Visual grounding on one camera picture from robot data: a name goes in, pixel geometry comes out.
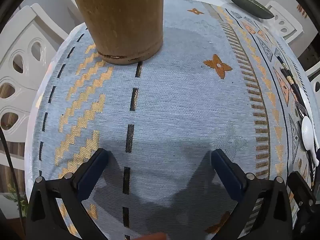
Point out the dark green bowl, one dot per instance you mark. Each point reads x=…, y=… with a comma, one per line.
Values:
x=247, y=2

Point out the white ceramic spoon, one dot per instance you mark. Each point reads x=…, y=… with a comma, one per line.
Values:
x=307, y=132

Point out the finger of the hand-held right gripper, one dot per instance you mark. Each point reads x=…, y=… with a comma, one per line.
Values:
x=298, y=187

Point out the green potted plant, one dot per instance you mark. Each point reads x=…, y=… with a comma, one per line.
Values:
x=21, y=202

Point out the white dining chair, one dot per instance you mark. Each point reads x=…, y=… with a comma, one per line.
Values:
x=22, y=37
x=315, y=72
x=292, y=22

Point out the blue patterned table runner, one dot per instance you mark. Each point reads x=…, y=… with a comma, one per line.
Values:
x=175, y=100

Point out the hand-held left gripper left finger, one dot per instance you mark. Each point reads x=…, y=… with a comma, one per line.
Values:
x=93, y=172

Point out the metal fork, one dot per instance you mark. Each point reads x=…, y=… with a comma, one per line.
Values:
x=301, y=110

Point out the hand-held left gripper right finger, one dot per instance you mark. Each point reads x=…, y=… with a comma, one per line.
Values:
x=225, y=172

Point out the wooden utensil cup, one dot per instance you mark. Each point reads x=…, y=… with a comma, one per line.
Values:
x=120, y=17

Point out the black gold-banded chopstick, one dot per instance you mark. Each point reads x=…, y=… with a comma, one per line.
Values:
x=281, y=61
x=293, y=87

